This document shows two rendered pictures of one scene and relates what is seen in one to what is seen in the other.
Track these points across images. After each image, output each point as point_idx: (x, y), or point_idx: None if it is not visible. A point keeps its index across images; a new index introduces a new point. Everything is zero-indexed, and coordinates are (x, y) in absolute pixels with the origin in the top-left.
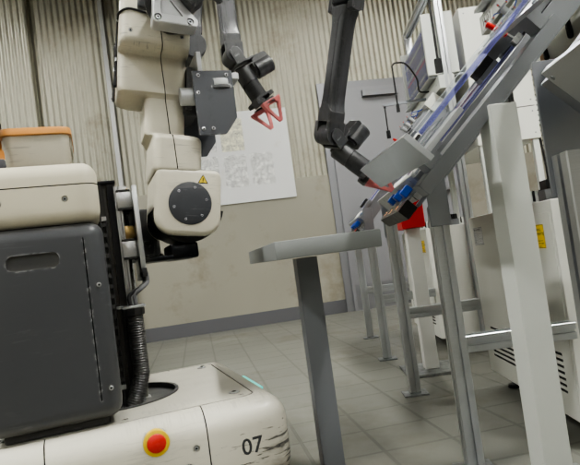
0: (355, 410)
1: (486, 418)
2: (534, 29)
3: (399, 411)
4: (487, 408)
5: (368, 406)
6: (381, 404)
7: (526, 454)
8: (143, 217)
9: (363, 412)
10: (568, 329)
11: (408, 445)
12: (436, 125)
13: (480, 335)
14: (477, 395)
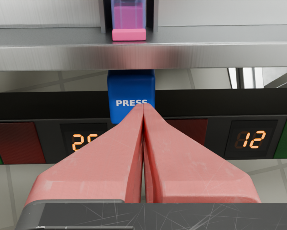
0: (1, 215)
1: (95, 87)
2: None
3: (34, 164)
4: (64, 76)
5: None
6: None
7: (194, 85)
8: None
9: (18, 206)
10: None
11: (142, 171)
12: None
13: (263, 86)
14: (13, 72)
